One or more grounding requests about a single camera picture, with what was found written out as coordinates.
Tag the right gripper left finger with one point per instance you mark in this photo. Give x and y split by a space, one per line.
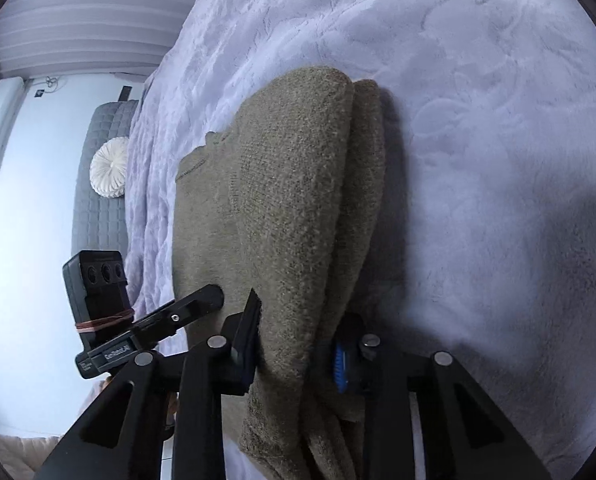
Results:
121 434

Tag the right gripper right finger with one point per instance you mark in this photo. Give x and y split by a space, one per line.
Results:
425 417

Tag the olive brown knit sweater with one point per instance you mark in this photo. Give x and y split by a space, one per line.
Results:
283 204

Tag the grey quilted headboard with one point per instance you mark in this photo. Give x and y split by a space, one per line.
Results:
99 209

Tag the white round pleated cushion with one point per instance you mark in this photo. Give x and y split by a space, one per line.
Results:
107 171

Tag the grey striped curtain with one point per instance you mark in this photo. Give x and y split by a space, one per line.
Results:
59 37

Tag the lavender plush bed blanket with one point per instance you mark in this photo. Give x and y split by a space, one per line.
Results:
486 243

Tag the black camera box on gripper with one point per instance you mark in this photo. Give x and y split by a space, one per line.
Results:
96 287

